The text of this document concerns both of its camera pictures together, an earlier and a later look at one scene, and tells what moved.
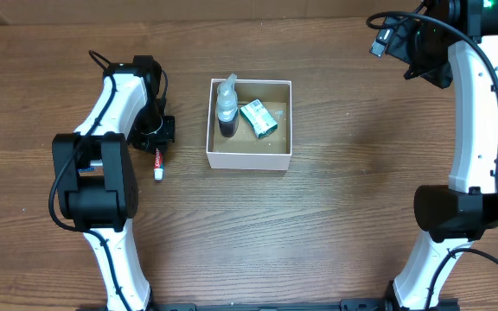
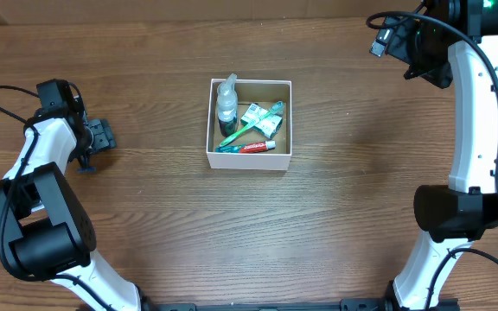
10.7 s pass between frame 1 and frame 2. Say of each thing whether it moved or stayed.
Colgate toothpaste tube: moved
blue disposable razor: stayed
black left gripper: moved
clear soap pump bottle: stayed
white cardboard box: stayed
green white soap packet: moved
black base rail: stayed
